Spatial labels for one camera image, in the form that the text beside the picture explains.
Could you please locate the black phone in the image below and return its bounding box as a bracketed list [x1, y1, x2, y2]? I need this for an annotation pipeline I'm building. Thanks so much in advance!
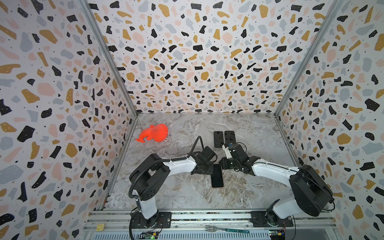
[211, 164, 224, 188]

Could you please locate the light blue phone case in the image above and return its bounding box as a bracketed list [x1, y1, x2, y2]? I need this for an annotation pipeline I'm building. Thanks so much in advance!
[214, 131, 225, 149]

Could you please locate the black phone case camera cutout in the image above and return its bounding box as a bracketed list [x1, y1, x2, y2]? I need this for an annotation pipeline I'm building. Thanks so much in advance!
[224, 131, 237, 145]

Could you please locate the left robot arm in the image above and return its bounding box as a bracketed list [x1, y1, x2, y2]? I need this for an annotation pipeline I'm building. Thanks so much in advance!
[129, 147, 218, 221]

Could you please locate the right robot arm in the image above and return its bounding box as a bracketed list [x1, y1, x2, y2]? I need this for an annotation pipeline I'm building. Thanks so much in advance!
[222, 143, 334, 221]

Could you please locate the red plush toy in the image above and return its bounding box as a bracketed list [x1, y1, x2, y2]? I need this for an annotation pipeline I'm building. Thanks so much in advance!
[136, 124, 169, 143]

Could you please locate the right circuit board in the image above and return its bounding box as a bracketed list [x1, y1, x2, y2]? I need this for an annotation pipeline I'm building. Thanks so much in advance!
[269, 231, 286, 240]

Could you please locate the circuit board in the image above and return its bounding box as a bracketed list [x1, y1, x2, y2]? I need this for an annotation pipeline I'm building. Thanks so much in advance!
[139, 232, 159, 240]
[269, 231, 286, 240]

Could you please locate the left circuit board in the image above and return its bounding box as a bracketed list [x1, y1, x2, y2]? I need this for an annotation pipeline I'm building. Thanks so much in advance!
[139, 232, 159, 240]

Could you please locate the yellow sticker tag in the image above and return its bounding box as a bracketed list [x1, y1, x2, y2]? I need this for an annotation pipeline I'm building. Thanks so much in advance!
[96, 224, 105, 232]

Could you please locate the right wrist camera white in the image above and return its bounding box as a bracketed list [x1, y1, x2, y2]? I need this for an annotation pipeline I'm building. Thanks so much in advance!
[222, 143, 234, 159]

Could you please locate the black corrugated cable left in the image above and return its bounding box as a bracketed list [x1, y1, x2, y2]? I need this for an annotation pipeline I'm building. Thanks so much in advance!
[128, 135, 206, 240]

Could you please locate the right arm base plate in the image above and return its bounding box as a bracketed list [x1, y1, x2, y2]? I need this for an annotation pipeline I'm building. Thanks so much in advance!
[250, 211, 294, 228]

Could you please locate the silver fork green handle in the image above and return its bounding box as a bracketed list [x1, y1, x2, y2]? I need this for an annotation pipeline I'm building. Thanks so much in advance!
[205, 226, 250, 234]

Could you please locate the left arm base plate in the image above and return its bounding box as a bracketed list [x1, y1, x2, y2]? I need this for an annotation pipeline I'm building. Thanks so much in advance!
[130, 212, 172, 229]

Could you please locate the aluminium rail frame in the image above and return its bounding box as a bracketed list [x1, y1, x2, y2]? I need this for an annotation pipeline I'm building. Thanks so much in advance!
[80, 209, 343, 240]

